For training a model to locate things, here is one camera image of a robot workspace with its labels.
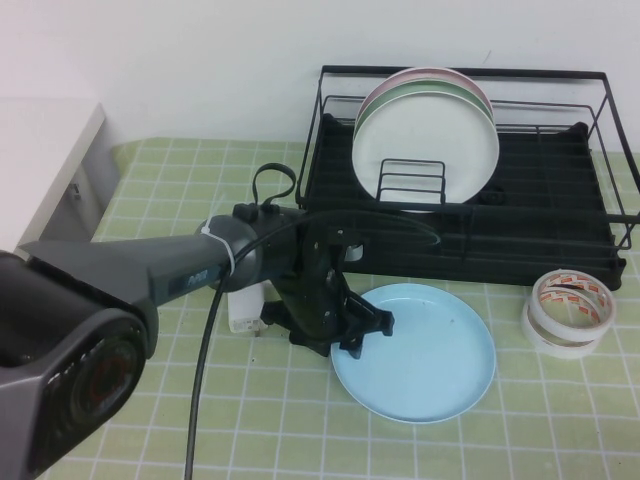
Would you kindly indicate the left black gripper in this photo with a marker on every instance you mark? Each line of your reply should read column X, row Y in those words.
column 317, row 300

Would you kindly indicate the light blue round plate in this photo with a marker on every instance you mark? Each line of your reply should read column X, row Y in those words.
column 430, row 360

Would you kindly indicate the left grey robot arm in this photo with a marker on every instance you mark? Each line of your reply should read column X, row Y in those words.
column 125, row 270

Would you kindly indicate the white round plate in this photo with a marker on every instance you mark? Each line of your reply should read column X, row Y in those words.
column 425, row 140

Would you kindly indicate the green round plate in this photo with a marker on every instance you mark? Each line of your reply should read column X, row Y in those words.
column 425, row 87

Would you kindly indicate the pink round plate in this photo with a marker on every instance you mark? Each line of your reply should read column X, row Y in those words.
column 425, row 73

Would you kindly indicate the white power adapter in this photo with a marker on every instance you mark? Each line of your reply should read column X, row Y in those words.
column 245, row 312

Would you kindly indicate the green checked tablecloth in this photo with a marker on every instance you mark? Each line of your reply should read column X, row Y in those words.
column 350, row 440

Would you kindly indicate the black plastic drip tray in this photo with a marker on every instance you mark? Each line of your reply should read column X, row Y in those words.
column 540, row 250

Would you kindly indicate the flat clear tape roll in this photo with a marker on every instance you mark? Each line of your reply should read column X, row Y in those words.
column 550, row 347

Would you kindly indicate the tilted clear tape roll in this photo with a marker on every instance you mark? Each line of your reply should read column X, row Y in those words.
column 555, row 324

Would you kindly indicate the small metal cabinet latch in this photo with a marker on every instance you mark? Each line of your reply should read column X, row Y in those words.
column 75, row 192

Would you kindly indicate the white cabinet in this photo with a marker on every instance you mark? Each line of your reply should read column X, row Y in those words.
column 40, row 165

